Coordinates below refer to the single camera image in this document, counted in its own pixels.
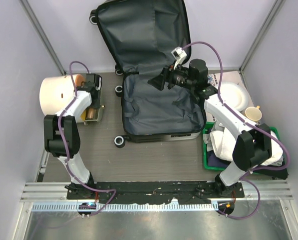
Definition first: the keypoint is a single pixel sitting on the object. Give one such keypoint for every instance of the patterned placemat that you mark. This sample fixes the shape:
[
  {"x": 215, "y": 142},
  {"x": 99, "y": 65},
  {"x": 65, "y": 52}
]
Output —
[{"x": 229, "y": 76}]

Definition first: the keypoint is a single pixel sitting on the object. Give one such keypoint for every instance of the white cylindrical bin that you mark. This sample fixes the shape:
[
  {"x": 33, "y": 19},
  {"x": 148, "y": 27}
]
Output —
[{"x": 57, "y": 92}]

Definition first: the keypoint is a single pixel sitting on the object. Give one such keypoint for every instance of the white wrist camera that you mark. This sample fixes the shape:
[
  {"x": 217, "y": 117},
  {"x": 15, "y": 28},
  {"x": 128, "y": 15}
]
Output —
[
  {"x": 179, "y": 55},
  {"x": 98, "y": 82}
]

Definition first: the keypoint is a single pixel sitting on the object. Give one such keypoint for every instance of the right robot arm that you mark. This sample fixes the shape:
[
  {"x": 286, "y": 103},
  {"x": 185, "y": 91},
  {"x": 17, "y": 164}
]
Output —
[{"x": 253, "y": 143}]

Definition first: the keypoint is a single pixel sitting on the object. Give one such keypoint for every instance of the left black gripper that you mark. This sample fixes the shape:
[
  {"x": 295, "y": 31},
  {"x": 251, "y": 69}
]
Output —
[{"x": 97, "y": 105}]

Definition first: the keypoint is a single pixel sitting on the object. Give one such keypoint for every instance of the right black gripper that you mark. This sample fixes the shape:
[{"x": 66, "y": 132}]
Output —
[{"x": 167, "y": 74}]

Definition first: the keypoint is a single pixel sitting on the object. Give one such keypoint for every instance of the yellow cup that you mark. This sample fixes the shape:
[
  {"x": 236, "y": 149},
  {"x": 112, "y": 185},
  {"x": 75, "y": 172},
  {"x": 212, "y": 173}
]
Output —
[{"x": 253, "y": 113}]

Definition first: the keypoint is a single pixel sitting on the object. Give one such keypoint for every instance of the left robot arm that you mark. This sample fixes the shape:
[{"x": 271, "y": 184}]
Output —
[{"x": 62, "y": 140}]

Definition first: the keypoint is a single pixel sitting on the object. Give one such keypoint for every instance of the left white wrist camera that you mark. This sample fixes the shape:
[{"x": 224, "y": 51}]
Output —
[{"x": 98, "y": 82}]

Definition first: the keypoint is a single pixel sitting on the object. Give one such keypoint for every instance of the green plastic tray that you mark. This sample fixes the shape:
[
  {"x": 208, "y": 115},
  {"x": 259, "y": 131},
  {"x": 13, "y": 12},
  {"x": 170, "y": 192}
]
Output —
[{"x": 208, "y": 126}]

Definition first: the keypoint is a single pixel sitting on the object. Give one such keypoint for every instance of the black garment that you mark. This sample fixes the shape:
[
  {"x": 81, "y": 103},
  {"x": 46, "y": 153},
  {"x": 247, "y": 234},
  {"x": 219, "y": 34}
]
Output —
[{"x": 272, "y": 171}]

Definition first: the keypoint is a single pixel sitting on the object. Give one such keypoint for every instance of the purple garment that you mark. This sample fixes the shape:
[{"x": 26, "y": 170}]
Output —
[{"x": 214, "y": 162}]

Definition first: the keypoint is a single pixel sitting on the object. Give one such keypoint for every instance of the white towel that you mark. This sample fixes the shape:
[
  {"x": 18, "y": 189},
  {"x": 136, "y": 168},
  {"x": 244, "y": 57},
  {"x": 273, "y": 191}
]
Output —
[{"x": 222, "y": 143}]

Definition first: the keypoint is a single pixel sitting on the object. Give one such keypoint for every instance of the orange swing lid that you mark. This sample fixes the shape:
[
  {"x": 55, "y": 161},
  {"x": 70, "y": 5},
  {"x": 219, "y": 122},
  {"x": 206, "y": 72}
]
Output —
[{"x": 78, "y": 79}]

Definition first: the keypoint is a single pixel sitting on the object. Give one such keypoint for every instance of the white paper plate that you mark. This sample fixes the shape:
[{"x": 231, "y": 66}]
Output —
[{"x": 234, "y": 95}]

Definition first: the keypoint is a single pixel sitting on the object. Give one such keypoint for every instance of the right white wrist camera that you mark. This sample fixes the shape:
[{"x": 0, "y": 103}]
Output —
[{"x": 179, "y": 55}]

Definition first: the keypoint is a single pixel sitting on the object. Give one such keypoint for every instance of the brown cosmetic tube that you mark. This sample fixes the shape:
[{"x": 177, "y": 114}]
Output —
[{"x": 90, "y": 115}]

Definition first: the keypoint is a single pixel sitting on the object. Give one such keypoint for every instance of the grey garment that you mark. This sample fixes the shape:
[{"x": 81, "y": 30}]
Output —
[{"x": 214, "y": 137}]

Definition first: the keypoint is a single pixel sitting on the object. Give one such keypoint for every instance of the black white astronaut suitcase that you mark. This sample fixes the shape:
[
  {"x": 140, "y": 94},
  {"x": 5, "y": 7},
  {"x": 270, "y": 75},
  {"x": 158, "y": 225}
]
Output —
[{"x": 141, "y": 35}]

